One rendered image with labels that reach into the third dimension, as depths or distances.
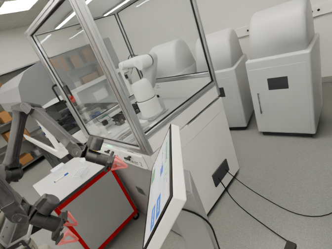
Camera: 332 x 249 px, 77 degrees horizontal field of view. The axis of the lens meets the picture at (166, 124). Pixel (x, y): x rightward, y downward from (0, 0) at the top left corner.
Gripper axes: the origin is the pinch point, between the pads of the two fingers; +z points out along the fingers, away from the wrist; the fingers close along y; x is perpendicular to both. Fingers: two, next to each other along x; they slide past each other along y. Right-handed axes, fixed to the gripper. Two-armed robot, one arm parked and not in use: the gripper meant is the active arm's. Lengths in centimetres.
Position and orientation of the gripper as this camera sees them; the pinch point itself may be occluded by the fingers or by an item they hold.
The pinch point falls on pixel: (125, 166)
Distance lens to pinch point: 109.7
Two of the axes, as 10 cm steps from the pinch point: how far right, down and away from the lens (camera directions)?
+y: 0.0, -4.1, 9.1
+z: 9.4, 3.1, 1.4
